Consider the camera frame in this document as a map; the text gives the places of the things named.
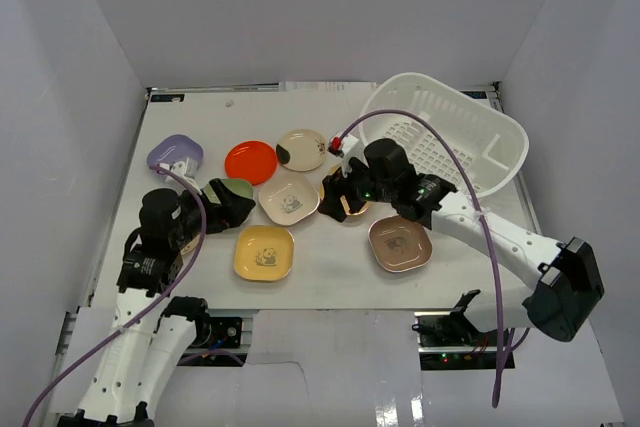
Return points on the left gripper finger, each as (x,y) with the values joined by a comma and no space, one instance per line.
(219,198)
(231,215)

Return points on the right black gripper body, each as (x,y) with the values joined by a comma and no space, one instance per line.
(378,191)

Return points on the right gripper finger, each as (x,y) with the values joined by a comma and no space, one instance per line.
(331,204)
(355,193)

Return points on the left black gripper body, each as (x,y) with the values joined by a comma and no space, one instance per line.
(213,208)

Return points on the gold rimmed round plate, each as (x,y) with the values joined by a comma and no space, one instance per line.
(348,211)

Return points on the cream square panda plate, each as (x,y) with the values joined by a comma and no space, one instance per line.
(288,198)

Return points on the orange round plate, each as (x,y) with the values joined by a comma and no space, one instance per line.
(253,161)

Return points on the yellow square panda plate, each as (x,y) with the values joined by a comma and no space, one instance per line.
(264,253)

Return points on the brown square panda plate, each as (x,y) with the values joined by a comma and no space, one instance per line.
(399,245)

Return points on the lavender square plate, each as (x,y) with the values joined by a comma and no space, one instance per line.
(172,149)

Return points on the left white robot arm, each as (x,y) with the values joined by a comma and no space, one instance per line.
(151,329)

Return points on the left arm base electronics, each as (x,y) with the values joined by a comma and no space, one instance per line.
(226,345)

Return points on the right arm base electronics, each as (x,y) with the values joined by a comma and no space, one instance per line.
(447,340)

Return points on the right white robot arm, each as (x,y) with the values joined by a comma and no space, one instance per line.
(563,277)

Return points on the white plastic slotted bin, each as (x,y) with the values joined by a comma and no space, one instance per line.
(490,146)

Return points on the beige round plate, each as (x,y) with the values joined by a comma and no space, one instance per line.
(189,247)

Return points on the cream round plate dark patch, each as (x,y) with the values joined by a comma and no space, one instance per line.
(301,150)

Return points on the dark label sticker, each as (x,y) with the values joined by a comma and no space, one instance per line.
(166,98)

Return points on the white paper sheets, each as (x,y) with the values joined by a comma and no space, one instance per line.
(327,86)

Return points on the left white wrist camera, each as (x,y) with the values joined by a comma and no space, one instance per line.
(186,169)

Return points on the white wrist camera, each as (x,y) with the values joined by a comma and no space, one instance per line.
(186,169)
(345,146)

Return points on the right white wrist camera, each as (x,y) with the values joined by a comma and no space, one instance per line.
(345,146)

